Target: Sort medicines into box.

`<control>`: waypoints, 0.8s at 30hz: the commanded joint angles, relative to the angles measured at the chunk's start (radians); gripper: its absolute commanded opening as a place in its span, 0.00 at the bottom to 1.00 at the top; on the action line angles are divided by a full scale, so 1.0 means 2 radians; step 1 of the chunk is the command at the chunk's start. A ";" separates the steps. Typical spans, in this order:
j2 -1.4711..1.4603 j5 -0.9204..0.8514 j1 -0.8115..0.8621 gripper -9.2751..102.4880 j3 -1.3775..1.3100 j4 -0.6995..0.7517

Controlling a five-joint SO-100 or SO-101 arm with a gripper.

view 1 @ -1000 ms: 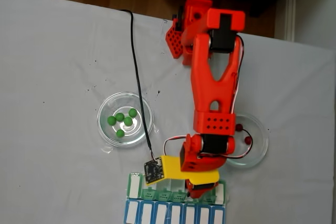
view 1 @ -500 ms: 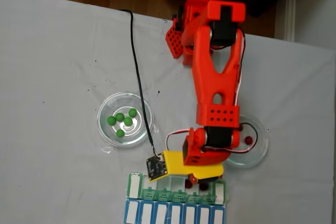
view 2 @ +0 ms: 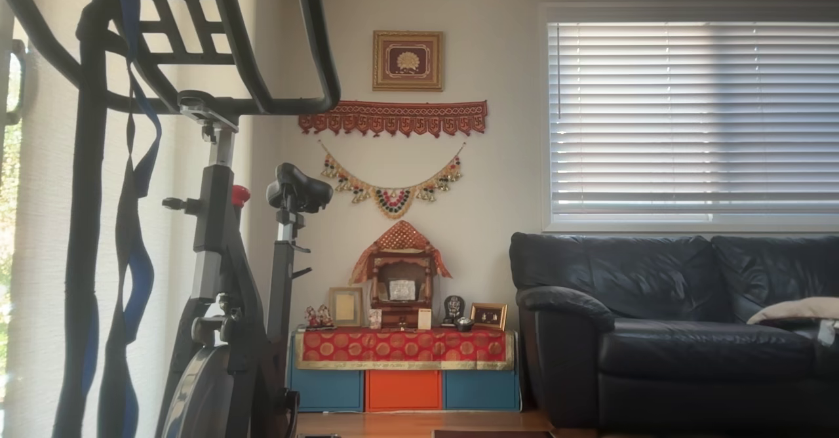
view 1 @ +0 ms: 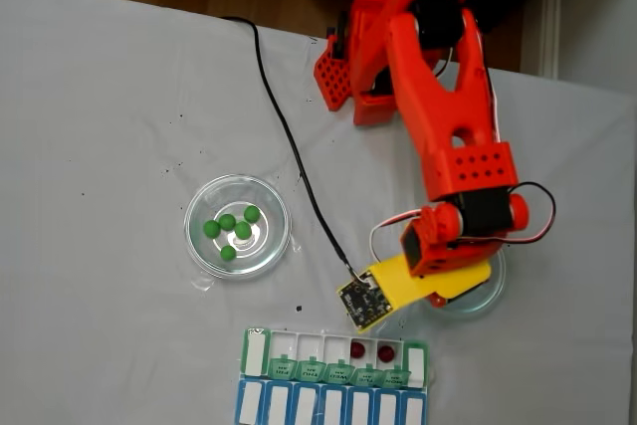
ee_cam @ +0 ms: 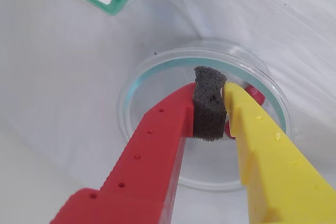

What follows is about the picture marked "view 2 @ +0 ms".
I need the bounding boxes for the wooden shrine with red canopy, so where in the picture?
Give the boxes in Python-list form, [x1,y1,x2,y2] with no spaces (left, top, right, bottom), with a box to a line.
[349,220,453,329]

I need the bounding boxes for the red gold patterned cloth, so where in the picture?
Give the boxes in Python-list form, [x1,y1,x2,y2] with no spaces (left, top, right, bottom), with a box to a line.
[294,328,516,370]

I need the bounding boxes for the small colourful figurines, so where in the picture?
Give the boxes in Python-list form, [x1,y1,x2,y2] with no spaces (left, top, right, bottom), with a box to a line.
[303,305,335,329]

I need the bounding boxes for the orange storage bin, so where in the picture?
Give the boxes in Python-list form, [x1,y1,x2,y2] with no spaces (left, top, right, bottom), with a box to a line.
[365,370,442,412]

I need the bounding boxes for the blue storage bin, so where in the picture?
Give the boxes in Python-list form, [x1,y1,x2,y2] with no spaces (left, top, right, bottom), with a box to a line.
[290,369,364,412]
[444,370,520,411]

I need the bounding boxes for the black exercise bike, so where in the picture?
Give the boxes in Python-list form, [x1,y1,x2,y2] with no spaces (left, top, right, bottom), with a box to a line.
[0,0,341,438]

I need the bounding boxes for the black leather sofa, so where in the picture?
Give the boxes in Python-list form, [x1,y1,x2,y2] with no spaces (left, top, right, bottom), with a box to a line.
[509,231,839,433]

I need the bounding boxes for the white window blinds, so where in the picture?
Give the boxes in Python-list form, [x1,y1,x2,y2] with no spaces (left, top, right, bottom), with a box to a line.
[548,22,839,224]

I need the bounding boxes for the white sheer curtain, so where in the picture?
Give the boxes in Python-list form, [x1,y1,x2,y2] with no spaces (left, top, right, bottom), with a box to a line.
[0,0,289,438]

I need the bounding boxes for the beige cushion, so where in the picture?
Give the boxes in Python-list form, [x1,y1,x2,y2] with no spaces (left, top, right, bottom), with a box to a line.
[747,296,839,326]

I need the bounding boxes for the beaded garland wall hanging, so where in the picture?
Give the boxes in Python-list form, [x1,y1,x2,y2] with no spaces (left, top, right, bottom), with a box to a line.
[319,140,467,220]

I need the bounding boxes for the red embroidered wall hanging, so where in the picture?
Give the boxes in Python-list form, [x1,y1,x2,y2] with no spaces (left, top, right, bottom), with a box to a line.
[298,100,488,138]

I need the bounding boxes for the pale picture frame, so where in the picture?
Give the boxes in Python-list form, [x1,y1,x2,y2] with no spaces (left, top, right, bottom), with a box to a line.
[328,287,363,327]

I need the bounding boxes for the gold photo frame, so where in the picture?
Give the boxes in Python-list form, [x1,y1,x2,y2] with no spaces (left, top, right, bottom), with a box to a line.
[470,302,508,331]

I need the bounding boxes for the gold framed wall picture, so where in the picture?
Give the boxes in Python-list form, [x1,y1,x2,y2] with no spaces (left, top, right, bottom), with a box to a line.
[372,30,444,92]

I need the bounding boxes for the white window frame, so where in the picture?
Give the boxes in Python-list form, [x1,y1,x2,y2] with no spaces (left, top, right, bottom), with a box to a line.
[541,3,839,233]

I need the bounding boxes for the black blue hanging strap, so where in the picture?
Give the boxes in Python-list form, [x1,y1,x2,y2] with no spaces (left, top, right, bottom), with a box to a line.
[52,0,163,438]

